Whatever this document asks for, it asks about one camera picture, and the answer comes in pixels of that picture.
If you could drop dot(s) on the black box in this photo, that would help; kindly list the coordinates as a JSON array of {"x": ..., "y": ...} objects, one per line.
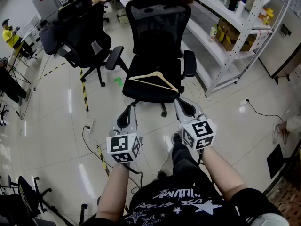
[{"x": 232, "y": 3}]

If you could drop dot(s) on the black floor mat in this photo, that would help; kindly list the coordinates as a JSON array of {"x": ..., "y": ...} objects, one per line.
[{"x": 277, "y": 160}]

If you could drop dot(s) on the white paper roll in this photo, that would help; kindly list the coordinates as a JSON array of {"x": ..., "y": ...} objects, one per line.
[{"x": 250, "y": 2}]

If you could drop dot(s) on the black mesh headrest office chair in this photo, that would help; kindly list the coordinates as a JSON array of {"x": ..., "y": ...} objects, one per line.
[{"x": 152, "y": 43}]

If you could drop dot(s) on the grey cabinet with red sticker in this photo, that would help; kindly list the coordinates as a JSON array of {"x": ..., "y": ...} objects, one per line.
[{"x": 47, "y": 6}]

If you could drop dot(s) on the person's right forearm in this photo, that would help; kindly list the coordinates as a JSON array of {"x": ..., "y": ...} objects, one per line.
[{"x": 221, "y": 173}]

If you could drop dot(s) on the person's shoe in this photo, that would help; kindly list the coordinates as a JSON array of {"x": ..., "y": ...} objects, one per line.
[
  {"x": 161, "y": 175},
  {"x": 176, "y": 138}
]

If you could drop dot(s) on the grey metal cabinet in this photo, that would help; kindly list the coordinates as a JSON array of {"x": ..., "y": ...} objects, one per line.
[{"x": 282, "y": 50}]

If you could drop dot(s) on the yellow plastic container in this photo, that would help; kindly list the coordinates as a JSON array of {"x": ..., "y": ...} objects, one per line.
[{"x": 269, "y": 14}]

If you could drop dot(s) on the person's left forearm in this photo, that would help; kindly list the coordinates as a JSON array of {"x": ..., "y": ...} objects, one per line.
[{"x": 113, "y": 192}]

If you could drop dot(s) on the cardboard box with yellow tape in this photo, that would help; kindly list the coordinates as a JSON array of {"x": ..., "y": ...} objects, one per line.
[{"x": 231, "y": 36}]

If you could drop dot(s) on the white power strip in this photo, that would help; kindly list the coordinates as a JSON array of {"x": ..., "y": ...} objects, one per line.
[
  {"x": 90, "y": 126},
  {"x": 244, "y": 102}
]

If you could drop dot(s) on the green label drink bottle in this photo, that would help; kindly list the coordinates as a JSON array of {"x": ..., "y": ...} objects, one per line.
[{"x": 212, "y": 34}]

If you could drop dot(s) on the person's left shoe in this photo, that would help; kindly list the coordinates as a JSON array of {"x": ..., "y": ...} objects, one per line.
[{"x": 161, "y": 175}]

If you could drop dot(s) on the yellow black floor tape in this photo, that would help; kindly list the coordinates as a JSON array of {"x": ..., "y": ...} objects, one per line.
[
  {"x": 103, "y": 160},
  {"x": 84, "y": 91}
]

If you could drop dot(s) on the black monitor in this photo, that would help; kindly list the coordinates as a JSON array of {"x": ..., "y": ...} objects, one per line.
[{"x": 75, "y": 7}]

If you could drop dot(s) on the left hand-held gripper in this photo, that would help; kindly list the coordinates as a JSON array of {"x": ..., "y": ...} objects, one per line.
[{"x": 117, "y": 145}]

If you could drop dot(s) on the small wooden table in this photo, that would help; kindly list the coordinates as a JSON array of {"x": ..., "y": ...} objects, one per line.
[{"x": 16, "y": 55}]

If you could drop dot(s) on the person's right shoe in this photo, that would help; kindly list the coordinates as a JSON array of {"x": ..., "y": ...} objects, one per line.
[{"x": 176, "y": 138}]

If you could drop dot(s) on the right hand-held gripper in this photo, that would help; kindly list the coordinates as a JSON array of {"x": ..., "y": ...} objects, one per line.
[{"x": 202, "y": 131}]

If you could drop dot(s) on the black swivel chair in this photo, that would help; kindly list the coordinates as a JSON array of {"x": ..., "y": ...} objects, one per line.
[{"x": 26, "y": 192}]

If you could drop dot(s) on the white plastic bottle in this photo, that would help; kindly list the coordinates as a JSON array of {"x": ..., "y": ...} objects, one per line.
[{"x": 240, "y": 9}]

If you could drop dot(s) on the light wooden hanger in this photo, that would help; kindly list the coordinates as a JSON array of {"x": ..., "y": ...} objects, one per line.
[{"x": 157, "y": 74}]

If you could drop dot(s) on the white metal shelving unit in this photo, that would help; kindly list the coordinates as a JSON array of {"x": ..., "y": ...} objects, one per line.
[{"x": 211, "y": 3}]

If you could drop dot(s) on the small cardboard box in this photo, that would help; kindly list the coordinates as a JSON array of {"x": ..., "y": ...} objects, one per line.
[{"x": 123, "y": 16}]

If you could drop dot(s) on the person's dark trousers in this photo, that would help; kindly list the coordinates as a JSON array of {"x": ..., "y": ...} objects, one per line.
[{"x": 183, "y": 159}]

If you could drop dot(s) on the white carton with red print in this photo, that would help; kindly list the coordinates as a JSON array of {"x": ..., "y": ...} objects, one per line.
[{"x": 263, "y": 38}]

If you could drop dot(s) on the person's black printed shirt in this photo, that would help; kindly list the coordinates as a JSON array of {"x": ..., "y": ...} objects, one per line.
[{"x": 178, "y": 211}]

